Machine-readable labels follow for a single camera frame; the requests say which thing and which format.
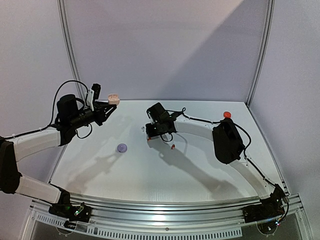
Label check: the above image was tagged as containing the front aluminium rail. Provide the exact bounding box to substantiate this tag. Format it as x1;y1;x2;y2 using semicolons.
29;192;305;226

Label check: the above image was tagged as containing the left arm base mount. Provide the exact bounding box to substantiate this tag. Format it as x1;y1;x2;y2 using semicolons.
48;202;93;223

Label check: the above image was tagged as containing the aluminium frame post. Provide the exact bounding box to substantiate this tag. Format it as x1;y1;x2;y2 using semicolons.
245;0;275;108
57;0;87;100

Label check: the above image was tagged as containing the left aluminium frame post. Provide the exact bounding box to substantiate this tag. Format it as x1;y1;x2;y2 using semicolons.
57;0;87;100

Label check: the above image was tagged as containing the purple charging case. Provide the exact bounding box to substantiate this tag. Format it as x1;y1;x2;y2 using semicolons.
116;143;128;153

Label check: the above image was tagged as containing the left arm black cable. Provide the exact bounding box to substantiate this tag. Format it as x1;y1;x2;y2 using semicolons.
0;79;94;141

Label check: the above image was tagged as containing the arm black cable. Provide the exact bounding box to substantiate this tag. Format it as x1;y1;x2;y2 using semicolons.
159;107;291;223
0;79;94;141

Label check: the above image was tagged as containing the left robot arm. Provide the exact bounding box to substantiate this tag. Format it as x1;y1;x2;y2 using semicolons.
0;90;120;217

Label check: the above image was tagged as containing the pink charging case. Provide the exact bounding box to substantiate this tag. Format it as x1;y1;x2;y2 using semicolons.
107;93;120;106

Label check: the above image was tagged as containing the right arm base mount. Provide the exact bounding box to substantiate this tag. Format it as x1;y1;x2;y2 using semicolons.
241;203;285;223

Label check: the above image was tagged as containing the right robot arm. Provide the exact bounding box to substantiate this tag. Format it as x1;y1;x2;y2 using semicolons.
145;102;286;218

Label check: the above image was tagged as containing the right aluminium frame post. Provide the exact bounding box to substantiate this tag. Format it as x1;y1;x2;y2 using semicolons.
245;0;275;108

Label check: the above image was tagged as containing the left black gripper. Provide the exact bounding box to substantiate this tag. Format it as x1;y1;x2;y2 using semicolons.
69;101;116;129

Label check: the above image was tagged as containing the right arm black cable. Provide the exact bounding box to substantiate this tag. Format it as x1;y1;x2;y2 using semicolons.
159;107;291;223

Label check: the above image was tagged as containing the red charging case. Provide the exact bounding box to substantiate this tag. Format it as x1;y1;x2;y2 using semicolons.
223;111;232;118

